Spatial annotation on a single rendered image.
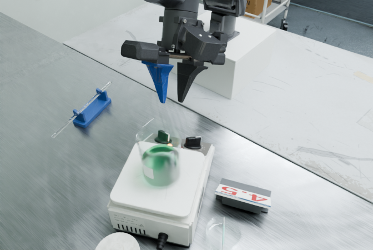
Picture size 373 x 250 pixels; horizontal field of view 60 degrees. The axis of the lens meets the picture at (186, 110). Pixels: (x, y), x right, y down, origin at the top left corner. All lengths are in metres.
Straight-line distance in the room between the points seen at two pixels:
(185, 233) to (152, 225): 0.05
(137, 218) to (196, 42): 0.27
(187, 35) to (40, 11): 1.50
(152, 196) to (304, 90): 0.50
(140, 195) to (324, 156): 0.38
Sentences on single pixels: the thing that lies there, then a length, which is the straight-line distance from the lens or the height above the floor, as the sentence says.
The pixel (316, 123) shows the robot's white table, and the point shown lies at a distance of 0.76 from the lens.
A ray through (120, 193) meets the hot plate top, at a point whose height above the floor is 0.99.
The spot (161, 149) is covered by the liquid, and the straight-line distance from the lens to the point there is 0.49.
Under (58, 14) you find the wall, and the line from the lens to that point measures 2.02.
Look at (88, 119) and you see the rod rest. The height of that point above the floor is 0.91.
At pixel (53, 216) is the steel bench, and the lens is 0.61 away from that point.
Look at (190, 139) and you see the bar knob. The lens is 0.58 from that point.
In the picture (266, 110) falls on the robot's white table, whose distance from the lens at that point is 0.76.
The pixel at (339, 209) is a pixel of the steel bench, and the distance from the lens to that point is 0.63.
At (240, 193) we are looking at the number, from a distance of 0.57.
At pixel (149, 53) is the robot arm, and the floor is 1.13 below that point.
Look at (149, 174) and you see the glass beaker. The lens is 0.46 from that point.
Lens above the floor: 1.39
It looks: 42 degrees down
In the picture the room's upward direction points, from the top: straight up
